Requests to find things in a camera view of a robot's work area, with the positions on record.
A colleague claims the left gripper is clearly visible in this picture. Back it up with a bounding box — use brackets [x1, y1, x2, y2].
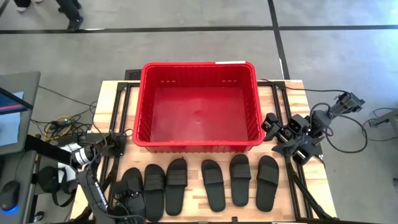
[111, 182, 146, 223]

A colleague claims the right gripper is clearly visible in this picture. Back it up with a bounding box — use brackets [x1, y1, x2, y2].
[261, 112, 323, 166]

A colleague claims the black slide sandal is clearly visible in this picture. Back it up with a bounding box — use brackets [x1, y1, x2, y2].
[165, 158, 188, 217]
[256, 155, 280, 213]
[144, 164, 167, 223]
[120, 167, 146, 222]
[201, 159, 226, 213]
[229, 154, 252, 208]

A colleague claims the red plastic bin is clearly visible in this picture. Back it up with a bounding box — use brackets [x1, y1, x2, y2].
[132, 61, 266, 154]

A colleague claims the white paper sheet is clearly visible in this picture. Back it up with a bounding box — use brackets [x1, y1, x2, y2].
[57, 142, 78, 184]

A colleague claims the grey floor stand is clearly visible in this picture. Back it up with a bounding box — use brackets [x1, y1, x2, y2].
[368, 108, 398, 138]

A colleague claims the thick black beam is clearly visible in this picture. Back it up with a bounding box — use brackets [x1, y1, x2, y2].
[24, 134, 78, 169]

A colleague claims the grey side desk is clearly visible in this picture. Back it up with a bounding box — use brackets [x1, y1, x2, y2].
[0, 149, 38, 224]

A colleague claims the black computer mouse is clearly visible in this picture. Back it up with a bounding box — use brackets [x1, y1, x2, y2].
[0, 180, 21, 213]

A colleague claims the black floor vent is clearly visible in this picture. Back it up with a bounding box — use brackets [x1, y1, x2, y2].
[124, 68, 143, 81]

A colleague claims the thin black bar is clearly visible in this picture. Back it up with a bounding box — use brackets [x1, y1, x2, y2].
[0, 86, 34, 110]

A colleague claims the grey framed monitor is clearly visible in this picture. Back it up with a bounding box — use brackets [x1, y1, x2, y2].
[0, 71, 41, 156]

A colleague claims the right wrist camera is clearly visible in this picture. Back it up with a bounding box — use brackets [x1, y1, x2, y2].
[287, 114, 312, 135]

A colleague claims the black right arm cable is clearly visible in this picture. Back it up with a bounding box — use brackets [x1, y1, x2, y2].
[257, 78, 369, 154]

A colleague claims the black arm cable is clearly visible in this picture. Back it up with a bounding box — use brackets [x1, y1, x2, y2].
[37, 85, 100, 138]
[257, 78, 369, 154]

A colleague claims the black strap bag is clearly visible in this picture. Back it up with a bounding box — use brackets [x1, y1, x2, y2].
[37, 166, 78, 208]

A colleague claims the yellow cable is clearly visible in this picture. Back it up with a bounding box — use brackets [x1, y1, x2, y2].
[43, 115, 74, 142]

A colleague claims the black aluminium table frame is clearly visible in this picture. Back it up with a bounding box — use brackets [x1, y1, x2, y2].
[73, 80, 338, 224]

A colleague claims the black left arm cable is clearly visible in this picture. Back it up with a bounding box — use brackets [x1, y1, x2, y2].
[37, 85, 100, 138]

